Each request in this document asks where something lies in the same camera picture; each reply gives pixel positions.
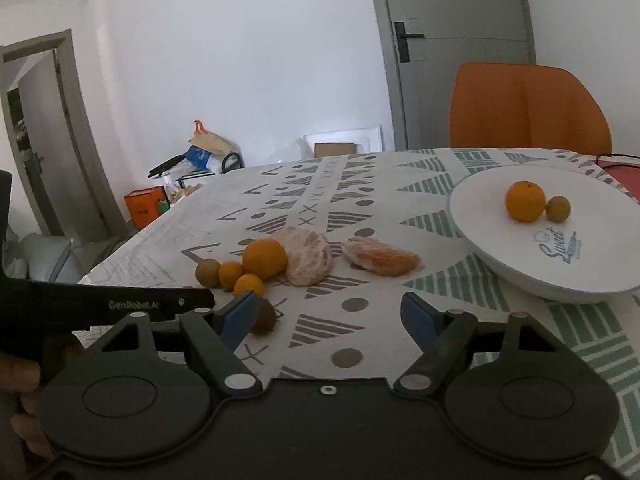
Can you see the grey door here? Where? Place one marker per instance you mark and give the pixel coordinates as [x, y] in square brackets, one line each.
[465, 60]

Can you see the dark flat object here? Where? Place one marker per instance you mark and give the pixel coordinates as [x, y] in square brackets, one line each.
[167, 166]

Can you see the person's left hand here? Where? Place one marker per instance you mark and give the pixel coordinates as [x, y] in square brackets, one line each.
[20, 372]

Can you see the large orange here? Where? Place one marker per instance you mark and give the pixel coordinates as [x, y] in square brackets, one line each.
[265, 258]

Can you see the white plate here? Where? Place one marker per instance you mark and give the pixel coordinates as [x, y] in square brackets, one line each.
[575, 270]

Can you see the grey door frame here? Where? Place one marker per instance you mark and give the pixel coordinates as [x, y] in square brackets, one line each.
[75, 110]

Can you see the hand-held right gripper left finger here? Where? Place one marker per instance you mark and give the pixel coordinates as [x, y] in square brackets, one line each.
[239, 316]

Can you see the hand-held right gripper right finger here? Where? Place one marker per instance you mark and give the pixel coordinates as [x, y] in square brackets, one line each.
[417, 316]

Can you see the orange box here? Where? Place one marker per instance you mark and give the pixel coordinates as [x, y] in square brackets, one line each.
[145, 207]

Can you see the peeled whole orange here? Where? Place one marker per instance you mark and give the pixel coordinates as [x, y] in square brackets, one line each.
[310, 255]

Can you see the small green-brown round fruit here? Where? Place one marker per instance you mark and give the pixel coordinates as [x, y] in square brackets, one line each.
[207, 273]

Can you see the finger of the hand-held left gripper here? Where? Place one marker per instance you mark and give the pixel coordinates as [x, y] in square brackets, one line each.
[197, 301]

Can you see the patterned tablecloth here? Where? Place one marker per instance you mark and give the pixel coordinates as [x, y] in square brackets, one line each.
[350, 195]

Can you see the peeled orange half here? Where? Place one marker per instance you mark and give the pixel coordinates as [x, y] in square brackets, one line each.
[380, 257]

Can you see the red mat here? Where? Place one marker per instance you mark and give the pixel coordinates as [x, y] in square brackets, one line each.
[622, 175]

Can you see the cardboard box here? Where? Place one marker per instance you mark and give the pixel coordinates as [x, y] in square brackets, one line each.
[335, 149]

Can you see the medium orange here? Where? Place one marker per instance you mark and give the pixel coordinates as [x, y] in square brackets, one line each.
[525, 201]

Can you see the blue and white bag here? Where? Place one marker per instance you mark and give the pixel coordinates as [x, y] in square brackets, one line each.
[200, 157]

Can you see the grey cushion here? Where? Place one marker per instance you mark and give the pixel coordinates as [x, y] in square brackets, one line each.
[45, 260]

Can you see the small dark brown round fruit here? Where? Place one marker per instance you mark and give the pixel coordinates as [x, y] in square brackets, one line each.
[266, 317]

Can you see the orange chair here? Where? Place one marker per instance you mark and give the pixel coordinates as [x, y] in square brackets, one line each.
[525, 105]

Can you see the small orange kumquat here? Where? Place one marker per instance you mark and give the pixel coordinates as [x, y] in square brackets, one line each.
[248, 286]
[230, 275]

